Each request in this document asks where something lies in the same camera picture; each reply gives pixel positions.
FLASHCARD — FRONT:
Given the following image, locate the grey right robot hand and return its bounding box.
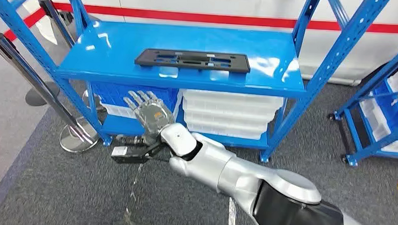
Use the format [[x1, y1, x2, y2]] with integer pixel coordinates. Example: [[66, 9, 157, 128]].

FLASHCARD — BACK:
[[115, 89, 177, 149]]

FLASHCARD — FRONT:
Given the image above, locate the black plastic frame part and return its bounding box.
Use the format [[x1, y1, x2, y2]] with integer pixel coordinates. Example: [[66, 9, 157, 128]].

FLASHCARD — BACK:
[[134, 48, 252, 74]]

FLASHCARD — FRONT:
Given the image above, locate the blue metal shelf rack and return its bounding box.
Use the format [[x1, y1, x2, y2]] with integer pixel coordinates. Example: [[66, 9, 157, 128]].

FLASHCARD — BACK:
[[0, 0, 391, 168], [328, 36, 398, 169]]

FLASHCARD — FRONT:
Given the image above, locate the blue plastic bin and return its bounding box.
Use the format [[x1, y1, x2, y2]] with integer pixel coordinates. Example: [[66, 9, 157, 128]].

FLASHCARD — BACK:
[[89, 82, 182, 120], [370, 81, 398, 133]]

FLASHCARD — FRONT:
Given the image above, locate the clear floor tape strip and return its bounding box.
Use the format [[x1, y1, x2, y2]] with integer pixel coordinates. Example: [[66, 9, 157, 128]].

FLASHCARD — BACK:
[[228, 197, 239, 225], [123, 162, 144, 225]]

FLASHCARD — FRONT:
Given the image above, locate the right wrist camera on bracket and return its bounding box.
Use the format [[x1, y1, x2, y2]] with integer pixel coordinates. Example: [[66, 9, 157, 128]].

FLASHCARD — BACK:
[[110, 139, 167, 166]]

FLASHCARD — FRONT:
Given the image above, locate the chrome stanchion post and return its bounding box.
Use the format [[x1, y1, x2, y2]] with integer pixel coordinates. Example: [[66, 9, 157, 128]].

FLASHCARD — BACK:
[[35, 0, 78, 49], [0, 32, 104, 155]]

